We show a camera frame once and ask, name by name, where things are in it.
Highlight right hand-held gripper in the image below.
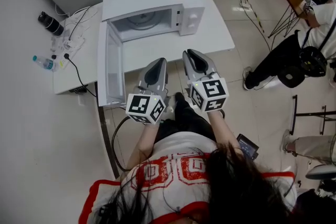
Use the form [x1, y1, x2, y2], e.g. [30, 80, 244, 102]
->
[182, 49, 230, 113]

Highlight person's white and red shirt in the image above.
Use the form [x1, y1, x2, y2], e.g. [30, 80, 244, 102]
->
[78, 131, 297, 224]

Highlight person's right forearm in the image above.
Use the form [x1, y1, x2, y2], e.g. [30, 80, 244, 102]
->
[207, 110, 244, 156]

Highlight black power strip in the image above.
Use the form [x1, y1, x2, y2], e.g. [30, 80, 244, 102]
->
[69, 86, 88, 95]

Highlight black metal rack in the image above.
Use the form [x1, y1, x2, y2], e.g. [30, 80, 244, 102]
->
[292, 94, 336, 137]

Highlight white power strip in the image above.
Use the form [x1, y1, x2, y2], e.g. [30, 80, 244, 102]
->
[51, 31, 86, 71]

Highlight person's black trousers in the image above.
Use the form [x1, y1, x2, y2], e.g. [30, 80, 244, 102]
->
[157, 92, 218, 143]

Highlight person's left forearm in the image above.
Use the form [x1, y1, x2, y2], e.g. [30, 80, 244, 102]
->
[125, 122, 161, 174]

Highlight black power cable with plug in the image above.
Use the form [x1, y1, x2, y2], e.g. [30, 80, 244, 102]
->
[64, 53, 98, 98]

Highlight black screen device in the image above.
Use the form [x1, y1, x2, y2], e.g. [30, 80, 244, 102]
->
[236, 133, 260, 161]

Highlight black insulated bottle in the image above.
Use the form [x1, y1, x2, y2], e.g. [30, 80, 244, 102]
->
[38, 11, 65, 37]

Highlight clear plastic water bottle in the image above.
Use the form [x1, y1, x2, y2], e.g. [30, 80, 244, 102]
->
[33, 55, 57, 72]

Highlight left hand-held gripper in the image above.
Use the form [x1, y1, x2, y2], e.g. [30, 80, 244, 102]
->
[125, 58, 171, 126]

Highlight black round stool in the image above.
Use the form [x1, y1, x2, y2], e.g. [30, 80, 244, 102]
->
[278, 65, 306, 89]

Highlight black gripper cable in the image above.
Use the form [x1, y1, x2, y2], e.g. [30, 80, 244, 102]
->
[111, 114, 137, 172]

